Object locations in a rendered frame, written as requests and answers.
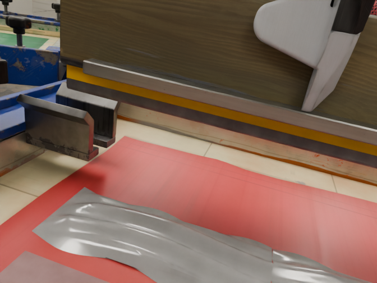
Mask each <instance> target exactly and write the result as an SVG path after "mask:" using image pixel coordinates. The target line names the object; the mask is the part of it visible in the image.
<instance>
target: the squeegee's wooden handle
mask: <svg viewBox="0 0 377 283"><path fill-rule="evenodd" d="M273 1H277V0H60V61H61V63H63V64H66V65H71V66H75V67H79V68H82V69H83V60H88V59H91V58H93V59H96V60H101V61H105V62H110V63H115V64H118V65H122V66H127V67H132V68H135V69H139V70H144V71H148V72H153V73H156V74H161V75H165V76H170V77H174V78H177V79H182V80H186V81H191V82H194V83H199V84H203V85H208V86H212V87H216V88H220V89H225V90H229V91H232V92H237V93H241V94H246V95H250V96H254V97H258V98H263V99H267V100H270V101H275V102H279V103H284V104H289V105H292V106H296V107H302V104H303V101H304V98H305V95H306V91H307V88H308V85H309V82H310V78H311V75H312V72H313V70H314V69H313V68H312V67H310V66H308V65H306V64H304V63H302V62H300V61H298V60H296V59H294V58H292V57H290V56H289V55H287V54H285V53H283V52H281V51H279V50H277V49H275V48H273V47H271V46H269V45H267V44H265V43H263V42H262V41H260V40H259V39H258V38H257V36H256V35H255V32H254V19H255V16H256V13H257V11H258V10H259V8H260V7H261V6H263V5H264V4H266V3H269V2H273ZM313 111H318V112H322V113H327V114H330V115H335V116H339V117H344V118H348V119H352V120H356V121H361V122H365V123H368V124H373V125H377V16H376V15H369V18H368V20H367V22H366V24H365V27H364V29H363V31H362V32H361V33H360V36H359V38H358V41H357V43H356V45H355V48H354V50H353V52H352V54H351V56H350V58H349V60H348V62H347V64H346V66H345V68H344V70H343V72H342V74H341V76H340V78H339V80H338V82H337V84H336V86H335V88H334V90H333V91H332V92H331V93H330V94H329V95H328V96H327V97H326V98H325V99H324V100H323V101H322V102H321V103H320V104H319V105H318V106H317V107H316V108H314V109H313Z"/></svg>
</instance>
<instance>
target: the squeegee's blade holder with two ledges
mask: <svg viewBox="0 0 377 283"><path fill-rule="evenodd" d="M82 71H83V73H84V74H87V75H91V76H96V77H100V78H103V79H107V80H112V81H116V82H119V83H124V84H128V85H132V86H136V87H139V88H144V89H148V90H152V91H155V92H160V93H164V94H169V95H173V96H176V97H180V98H184V99H189V100H192V101H196V102H201V103H205V104H209V105H212V106H217V107H221V108H225V109H230V110H233V111H237V112H241V113H246V114H249V115H253V116H257V117H262V118H266V119H269V120H273V121H278V122H282V123H285V124H289V125H294V126H298V127H303V128H306V129H310V130H314V131H318V132H321V133H326V134H330V135H334V136H339V137H342V138H346V139H351V140H355V141H358V142H362V143H366V144H371V145H375V146H377V125H373V124H368V123H365V122H361V121H356V120H352V119H348V118H344V117H339V116H335V115H330V114H327V113H322V112H318V111H313V110H312V111H311V112H305V111H302V110H301V107H296V106H292V105H289V104H284V103H279V102H275V101H270V100H267V99H263V98H258V97H254V96H250V95H246V94H241V93H237V92H232V91H229V90H225V89H220V88H216V87H212V86H208V85H203V84H199V83H194V82H191V81H186V80H182V79H177V78H174V77H170V76H165V75H161V74H156V73H153V72H148V71H144V70H139V69H135V68H132V67H127V66H122V65H118V64H115V63H110V62H105V61H101V60H96V59H93V58H91V59H88V60H83V70H82Z"/></svg>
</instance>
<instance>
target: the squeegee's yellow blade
mask: <svg viewBox="0 0 377 283"><path fill-rule="evenodd" d="M82 70H83V69H82V68H79V67H75V66H71V65H67V78H70V79H74V80H78V81H83V82H86V83H90V84H94V85H99V86H103V87H106V88H110V89H114V90H118V91H121V92H125V93H130V94H134V95H138V96H141V97H145V98H150V99H154V100H157V101H161V102H166V103H169V104H174V105H177V106H181V107H185V108H189V109H194V110H197V111H201V112H205V113H209V114H212V115H217V116H221V117H225V118H229V119H232V120H236V121H241V122H245V123H248V124H252V125H256V126H261V127H265V128H268V129H272V130H276V131H280V132H283V133H287V134H292V135H296V136H300V137H303V138H308V139H312V140H316V141H319V142H323V143H328V144H332V145H336V146H339V147H343V148H347V149H352V150H356V151H359V152H363V153H367V154H372V155H375V156H377V146H375V145H371V144H366V143H362V142H359V141H355V140H351V139H346V138H342V137H339V136H334V135H330V134H326V133H321V132H318V131H314V130H310V129H306V128H303V127H298V126H294V125H289V124H285V123H282V122H278V121H273V120H269V119H266V118H262V117H257V116H253V115H249V114H246V113H241V112H237V111H233V110H230V109H225V108H221V107H217V106H212V105H209V104H205V103H201V102H196V101H192V100H189V99H184V98H180V97H176V96H173V95H169V94H164V93H160V92H155V91H152V90H148V89H144V88H139V87H136V86H132V85H128V84H124V83H119V82H116V81H112V80H107V79H103V78H100V77H96V76H91V75H87V74H84V73H83V71H82Z"/></svg>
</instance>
